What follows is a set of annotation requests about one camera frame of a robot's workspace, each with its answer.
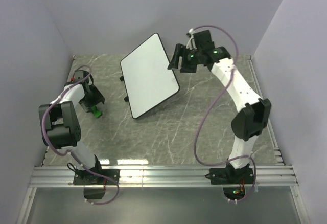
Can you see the aluminium mounting rail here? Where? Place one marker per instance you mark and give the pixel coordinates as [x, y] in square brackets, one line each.
[174, 176]

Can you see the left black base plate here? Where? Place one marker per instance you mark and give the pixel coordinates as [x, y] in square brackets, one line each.
[94, 176]

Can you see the white whiteboard black frame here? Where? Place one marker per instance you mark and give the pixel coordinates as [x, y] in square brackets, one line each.
[147, 79]

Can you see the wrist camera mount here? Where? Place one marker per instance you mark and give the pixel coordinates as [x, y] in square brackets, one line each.
[77, 76]
[190, 44]

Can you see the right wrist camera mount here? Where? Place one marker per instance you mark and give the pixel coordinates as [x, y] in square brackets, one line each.
[190, 44]

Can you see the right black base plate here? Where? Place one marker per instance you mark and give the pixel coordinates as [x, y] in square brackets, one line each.
[230, 176]

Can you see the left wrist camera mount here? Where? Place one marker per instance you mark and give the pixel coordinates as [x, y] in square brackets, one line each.
[77, 76]

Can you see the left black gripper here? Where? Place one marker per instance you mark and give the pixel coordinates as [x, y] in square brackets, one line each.
[98, 97]

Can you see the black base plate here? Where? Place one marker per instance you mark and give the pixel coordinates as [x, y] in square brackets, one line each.
[230, 176]
[94, 176]

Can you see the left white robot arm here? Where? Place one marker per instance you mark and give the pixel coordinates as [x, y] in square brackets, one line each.
[60, 127]

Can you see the green whiteboard eraser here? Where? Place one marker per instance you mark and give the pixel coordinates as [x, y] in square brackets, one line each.
[96, 112]

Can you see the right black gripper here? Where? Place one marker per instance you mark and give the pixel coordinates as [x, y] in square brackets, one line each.
[181, 50]

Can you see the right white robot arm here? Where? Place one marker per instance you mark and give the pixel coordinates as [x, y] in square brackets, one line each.
[252, 110]

